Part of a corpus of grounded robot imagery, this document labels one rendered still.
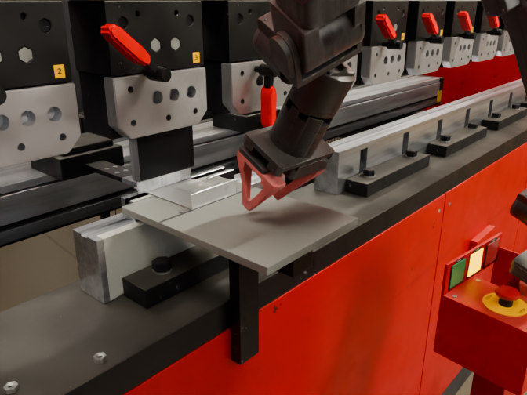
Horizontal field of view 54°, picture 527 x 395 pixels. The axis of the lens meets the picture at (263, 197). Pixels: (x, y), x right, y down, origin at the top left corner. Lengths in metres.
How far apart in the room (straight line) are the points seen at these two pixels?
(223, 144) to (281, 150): 0.61
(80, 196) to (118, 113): 0.35
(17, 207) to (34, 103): 0.36
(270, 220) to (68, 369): 0.29
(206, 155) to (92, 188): 0.28
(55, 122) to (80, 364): 0.27
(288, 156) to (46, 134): 0.27
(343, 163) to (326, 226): 0.47
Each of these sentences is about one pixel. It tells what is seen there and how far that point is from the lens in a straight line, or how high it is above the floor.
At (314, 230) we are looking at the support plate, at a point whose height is 1.00.
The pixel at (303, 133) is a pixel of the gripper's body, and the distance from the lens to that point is 0.57.
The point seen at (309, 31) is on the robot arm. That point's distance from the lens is 0.47.
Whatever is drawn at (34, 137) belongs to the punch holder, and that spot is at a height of 1.12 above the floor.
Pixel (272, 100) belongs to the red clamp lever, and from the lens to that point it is 0.81.
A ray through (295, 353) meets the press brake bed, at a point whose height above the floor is 0.70.
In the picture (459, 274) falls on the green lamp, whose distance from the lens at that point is 1.00.
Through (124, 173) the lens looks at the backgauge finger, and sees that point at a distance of 0.86.
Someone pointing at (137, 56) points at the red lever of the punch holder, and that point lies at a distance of 0.64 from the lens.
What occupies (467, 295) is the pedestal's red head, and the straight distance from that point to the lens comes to 0.99.
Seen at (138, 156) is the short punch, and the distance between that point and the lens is 0.74.
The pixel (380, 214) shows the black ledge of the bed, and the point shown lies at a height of 0.87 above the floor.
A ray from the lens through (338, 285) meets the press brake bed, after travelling 0.97.
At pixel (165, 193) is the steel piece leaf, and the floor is 1.00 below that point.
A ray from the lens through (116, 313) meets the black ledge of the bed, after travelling 0.73.
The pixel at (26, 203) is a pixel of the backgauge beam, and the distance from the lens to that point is 0.95.
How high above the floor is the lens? 1.26
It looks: 21 degrees down
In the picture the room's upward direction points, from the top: straight up
